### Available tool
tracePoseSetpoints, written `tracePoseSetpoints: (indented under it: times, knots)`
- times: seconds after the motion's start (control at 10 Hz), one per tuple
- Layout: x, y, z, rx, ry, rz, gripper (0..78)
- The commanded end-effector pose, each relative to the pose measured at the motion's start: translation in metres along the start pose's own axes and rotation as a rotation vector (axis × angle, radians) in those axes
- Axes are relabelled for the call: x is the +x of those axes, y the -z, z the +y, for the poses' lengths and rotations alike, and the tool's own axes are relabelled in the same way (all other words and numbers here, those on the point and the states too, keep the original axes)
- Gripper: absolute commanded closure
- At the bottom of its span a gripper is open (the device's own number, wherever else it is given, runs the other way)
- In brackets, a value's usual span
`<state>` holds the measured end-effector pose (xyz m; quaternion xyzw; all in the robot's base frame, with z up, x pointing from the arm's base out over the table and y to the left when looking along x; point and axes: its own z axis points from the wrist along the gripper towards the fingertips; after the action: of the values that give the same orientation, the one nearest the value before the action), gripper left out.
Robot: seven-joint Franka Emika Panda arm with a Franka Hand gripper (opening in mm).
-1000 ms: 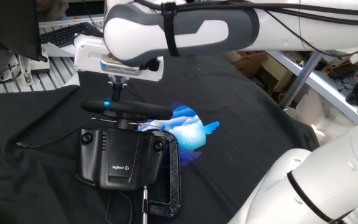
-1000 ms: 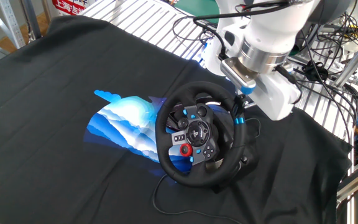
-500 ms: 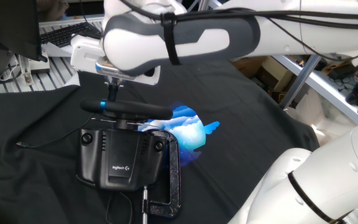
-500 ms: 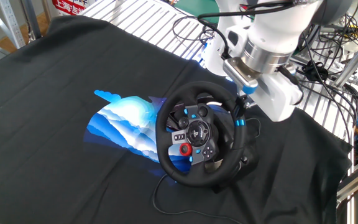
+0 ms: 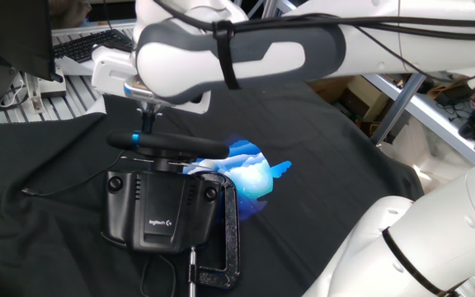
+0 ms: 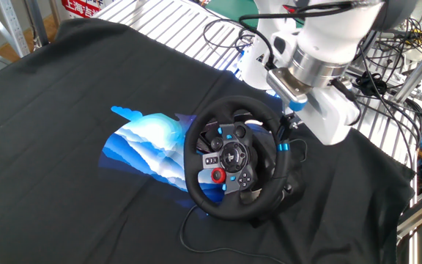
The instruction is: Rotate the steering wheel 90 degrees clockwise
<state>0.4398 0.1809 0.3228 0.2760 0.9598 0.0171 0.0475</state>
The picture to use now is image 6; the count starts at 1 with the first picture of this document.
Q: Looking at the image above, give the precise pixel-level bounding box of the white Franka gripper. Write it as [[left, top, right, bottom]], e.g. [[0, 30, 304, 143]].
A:
[[269, 31, 362, 146]]

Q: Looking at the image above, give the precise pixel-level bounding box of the black racing steering wheel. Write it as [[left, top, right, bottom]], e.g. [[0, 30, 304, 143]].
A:
[[183, 95, 292, 221]]

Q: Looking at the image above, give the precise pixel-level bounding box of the black Logitech wheel base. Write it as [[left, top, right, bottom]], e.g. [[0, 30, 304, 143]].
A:
[[251, 144, 307, 228]]

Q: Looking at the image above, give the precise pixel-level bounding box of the green mat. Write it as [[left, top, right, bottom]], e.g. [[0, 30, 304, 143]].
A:
[[205, 0, 262, 29]]

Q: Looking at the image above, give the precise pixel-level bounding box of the aluminium extrusion beam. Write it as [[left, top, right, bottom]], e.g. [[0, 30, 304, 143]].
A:
[[396, 188, 422, 239]]

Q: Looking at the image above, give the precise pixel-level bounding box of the red and white sign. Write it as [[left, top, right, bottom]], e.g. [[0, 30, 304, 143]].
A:
[[61, 0, 105, 19]]

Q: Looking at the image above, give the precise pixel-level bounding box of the black cloth with blue print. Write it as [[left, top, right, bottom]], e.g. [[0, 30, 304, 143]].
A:
[[0, 18, 417, 264]]

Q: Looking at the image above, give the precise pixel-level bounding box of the dark metal pole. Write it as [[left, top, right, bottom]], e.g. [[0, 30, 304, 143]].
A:
[[25, 0, 51, 48]]

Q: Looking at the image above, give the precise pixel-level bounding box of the thin black cable loop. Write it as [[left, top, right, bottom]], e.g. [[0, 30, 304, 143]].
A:
[[288, 138, 308, 163]]

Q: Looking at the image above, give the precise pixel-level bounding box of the silver depth camera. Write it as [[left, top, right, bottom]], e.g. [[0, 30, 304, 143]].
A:
[[266, 67, 309, 112]]

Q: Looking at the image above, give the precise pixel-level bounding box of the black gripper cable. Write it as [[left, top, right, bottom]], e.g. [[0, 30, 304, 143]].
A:
[[330, 78, 362, 126]]

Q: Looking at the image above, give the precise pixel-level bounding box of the black cable knot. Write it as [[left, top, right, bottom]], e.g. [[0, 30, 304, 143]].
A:
[[355, 70, 388, 97]]

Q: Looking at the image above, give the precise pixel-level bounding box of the black camera cable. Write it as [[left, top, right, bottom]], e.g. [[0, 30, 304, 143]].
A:
[[238, 1, 355, 71]]

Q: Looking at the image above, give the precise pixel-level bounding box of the long thin black cable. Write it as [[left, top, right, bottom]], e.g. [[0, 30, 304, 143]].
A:
[[179, 204, 289, 264]]

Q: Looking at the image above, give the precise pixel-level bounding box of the perforated steel post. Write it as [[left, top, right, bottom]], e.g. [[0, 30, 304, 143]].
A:
[[0, 0, 32, 59]]

